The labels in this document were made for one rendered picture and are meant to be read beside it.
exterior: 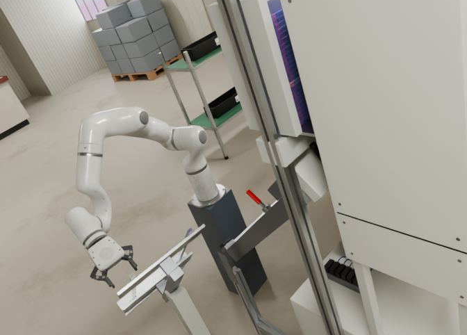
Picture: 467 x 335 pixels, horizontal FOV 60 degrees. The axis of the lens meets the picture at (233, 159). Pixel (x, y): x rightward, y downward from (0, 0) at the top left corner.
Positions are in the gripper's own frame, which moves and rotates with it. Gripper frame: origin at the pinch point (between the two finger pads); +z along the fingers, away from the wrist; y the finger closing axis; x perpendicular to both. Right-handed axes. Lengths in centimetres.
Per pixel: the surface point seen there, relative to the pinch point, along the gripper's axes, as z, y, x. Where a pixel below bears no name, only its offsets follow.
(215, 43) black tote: -167, 198, 109
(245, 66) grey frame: 8, 39, -78
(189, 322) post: 23.5, 9.3, 18.6
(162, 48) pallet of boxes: -442, 327, 364
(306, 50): 19, 44, -87
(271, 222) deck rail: 25, 42, -24
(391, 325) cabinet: 72, 53, -6
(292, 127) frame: 22, 42, -68
